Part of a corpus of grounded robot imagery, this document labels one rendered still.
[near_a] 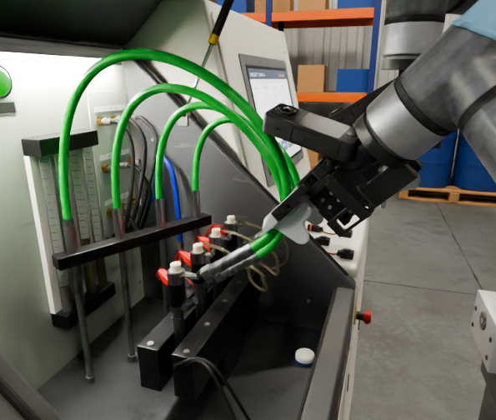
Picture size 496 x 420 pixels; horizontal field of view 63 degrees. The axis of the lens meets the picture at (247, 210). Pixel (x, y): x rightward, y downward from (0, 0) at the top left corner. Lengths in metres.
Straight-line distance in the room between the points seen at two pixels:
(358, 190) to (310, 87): 5.35
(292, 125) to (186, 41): 0.54
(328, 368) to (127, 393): 0.38
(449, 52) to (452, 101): 0.04
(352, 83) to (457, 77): 5.39
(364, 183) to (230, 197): 0.50
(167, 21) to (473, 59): 0.73
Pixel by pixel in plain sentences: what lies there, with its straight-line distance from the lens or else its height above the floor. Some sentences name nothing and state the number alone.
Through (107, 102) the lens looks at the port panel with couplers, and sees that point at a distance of 0.94.
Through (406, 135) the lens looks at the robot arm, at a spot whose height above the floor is 1.33.
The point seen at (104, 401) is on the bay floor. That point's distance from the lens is 0.85.
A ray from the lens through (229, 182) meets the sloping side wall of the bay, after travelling 0.91.
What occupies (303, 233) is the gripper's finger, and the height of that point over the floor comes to 1.20.
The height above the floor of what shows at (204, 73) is 1.39.
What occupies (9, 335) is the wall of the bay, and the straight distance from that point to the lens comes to 0.83.
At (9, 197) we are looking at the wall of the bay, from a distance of 0.77.
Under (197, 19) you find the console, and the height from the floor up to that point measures 1.50.
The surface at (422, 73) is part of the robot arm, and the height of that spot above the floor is 1.39.
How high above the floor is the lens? 1.38
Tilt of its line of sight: 18 degrees down
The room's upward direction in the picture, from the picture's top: straight up
